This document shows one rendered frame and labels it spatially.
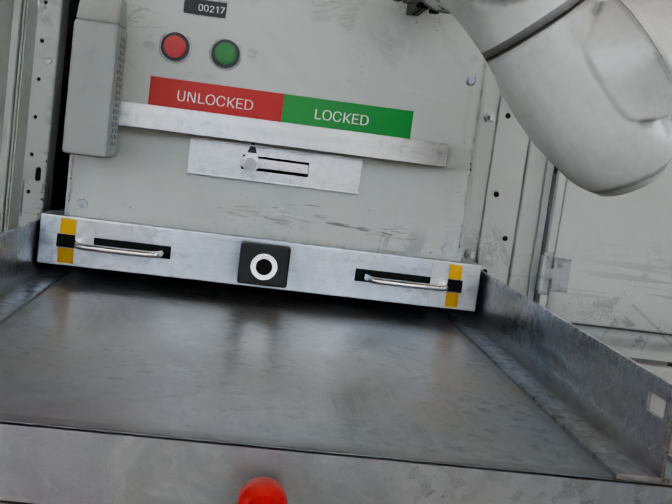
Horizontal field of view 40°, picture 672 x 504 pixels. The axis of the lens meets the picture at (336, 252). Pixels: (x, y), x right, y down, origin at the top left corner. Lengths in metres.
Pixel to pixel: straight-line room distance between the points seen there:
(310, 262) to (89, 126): 0.31
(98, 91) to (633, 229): 0.75
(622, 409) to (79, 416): 0.41
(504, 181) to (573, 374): 0.52
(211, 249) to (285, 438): 0.52
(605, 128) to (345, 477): 0.35
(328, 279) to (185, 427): 0.53
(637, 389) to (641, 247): 0.66
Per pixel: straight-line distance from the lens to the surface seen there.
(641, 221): 1.38
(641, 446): 0.74
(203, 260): 1.15
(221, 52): 1.14
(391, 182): 1.16
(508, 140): 1.33
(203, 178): 1.15
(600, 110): 0.79
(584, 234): 1.35
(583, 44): 0.78
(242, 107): 1.15
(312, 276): 1.15
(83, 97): 1.05
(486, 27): 0.79
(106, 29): 1.05
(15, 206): 1.32
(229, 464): 0.64
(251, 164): 1.09
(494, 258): 1.34
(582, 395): 0.85
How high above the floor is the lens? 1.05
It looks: 7 degrees down
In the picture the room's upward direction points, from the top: 7 degrees clockwise
